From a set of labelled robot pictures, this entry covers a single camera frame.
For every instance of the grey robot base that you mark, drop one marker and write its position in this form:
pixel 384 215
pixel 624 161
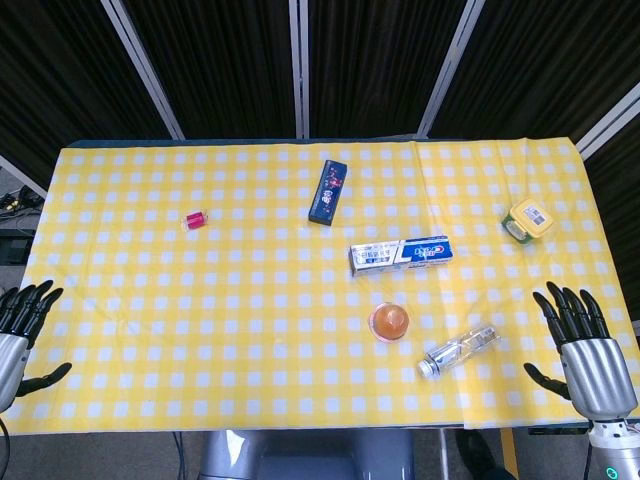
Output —
pixel 305 455

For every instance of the black folding screen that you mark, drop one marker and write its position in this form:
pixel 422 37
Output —
pixel 320 65

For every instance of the white blue toothpaste box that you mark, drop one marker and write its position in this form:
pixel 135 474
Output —
pixel 400 255

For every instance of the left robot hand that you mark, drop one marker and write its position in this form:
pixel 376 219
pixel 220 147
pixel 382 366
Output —
pixel 10 345

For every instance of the small pink candy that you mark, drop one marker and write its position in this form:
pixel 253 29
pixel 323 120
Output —
pixel 194 219

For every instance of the orange jelly cup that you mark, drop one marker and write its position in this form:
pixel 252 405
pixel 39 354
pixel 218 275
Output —
pixel 390 322

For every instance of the yellow white checkered tablecloth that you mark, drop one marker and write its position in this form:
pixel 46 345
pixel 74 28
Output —
pixel 250 310

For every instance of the yellow green lidded container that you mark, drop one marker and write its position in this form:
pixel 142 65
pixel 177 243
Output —
pixel 529 221

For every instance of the clear plastic bottle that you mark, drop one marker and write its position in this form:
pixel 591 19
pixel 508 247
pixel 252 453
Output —
pixel 457 351

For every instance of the dark blue long box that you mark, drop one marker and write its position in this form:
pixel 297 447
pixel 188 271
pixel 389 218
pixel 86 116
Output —
pixel 329 191

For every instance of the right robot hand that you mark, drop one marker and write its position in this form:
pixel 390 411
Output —
pixel 595 367

